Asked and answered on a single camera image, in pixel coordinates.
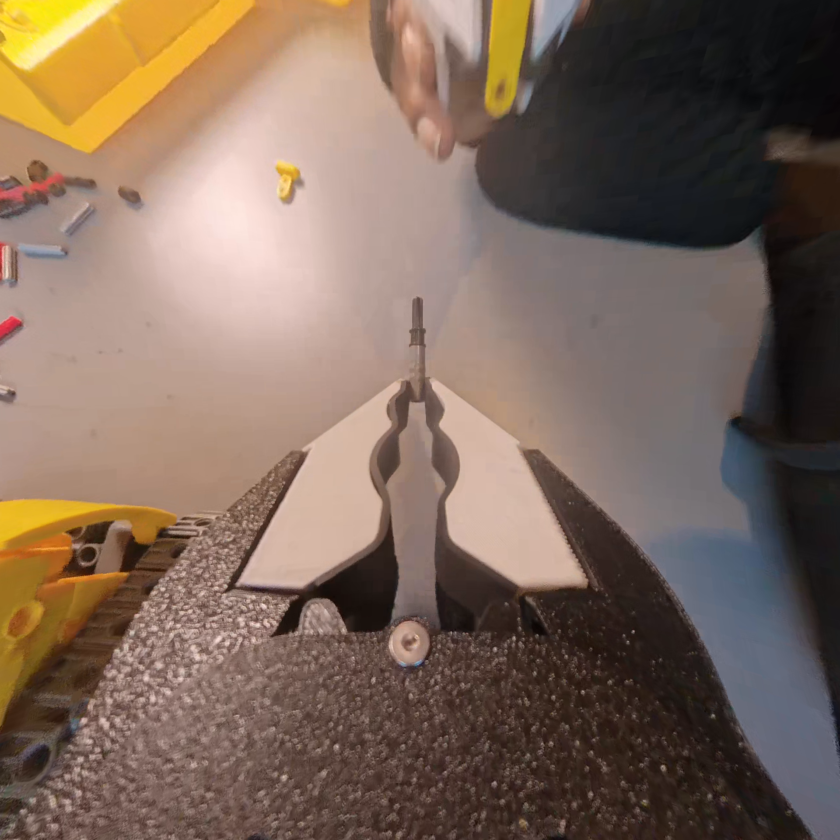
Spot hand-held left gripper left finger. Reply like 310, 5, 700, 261
234, 379, 411, 634

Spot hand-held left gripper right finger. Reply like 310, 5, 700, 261
420, 379, 590, 634

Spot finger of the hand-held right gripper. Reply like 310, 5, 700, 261
459, 0, 490, 64
520, 0, 581, 118

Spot yellow short beam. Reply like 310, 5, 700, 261
484, 0, 534, 119

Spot grey toy track belt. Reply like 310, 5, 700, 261
0, 508, 224, 808

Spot yellow plastic storage bin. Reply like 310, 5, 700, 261
0, 0, 257, 153

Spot grey desk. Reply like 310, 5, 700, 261
0, 0, 840, 840

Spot person's right hand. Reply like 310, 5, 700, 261
387, 0, 490, 161

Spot black quilted pad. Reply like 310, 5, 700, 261
476, 66, 769, 249

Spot pile of small building pieces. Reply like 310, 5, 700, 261
0, 159, 144, 403

